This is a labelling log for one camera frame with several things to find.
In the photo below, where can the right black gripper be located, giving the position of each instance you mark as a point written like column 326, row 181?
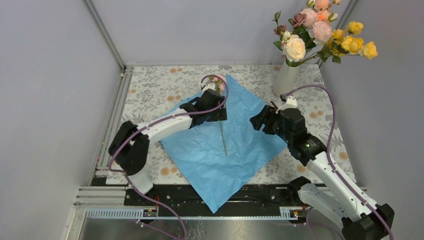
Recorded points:
column 268, row 113

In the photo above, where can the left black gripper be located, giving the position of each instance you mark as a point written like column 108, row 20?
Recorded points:
column 220, row 115

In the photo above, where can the small pink rose stem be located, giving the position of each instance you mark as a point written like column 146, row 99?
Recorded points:
column 219, row 81

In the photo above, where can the blue wrapping paper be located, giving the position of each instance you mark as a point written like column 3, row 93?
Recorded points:
column 199, row 153

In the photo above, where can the cream white rose stem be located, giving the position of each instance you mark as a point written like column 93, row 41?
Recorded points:
column 293, row 48

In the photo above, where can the light pink rose stem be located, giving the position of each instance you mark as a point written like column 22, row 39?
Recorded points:
column 321, row 32

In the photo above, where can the dark pink flower stem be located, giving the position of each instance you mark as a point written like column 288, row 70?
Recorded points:
column 296, row 24

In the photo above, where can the yellow rose stem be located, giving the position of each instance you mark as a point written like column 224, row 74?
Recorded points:
column 346, row 45

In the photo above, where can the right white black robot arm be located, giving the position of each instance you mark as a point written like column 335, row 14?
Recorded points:
column 348, row 206

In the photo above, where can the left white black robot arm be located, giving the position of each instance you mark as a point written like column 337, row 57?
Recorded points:
column 130, row 146

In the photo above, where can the beige cylindrical vase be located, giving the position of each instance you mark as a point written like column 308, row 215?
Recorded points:
column 285, row 79

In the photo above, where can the floral patterned table mat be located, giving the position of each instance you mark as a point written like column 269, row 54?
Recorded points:
column 155, row 90

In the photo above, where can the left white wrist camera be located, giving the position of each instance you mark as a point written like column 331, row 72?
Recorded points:
column 208, row 86

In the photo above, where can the white slotted cable duct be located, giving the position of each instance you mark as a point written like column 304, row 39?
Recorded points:
column 149, row 214

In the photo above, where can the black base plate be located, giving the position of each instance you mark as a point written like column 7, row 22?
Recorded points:
column 252, row 200

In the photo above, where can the left aluminium frame post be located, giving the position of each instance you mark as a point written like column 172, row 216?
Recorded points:
column 105, row 33

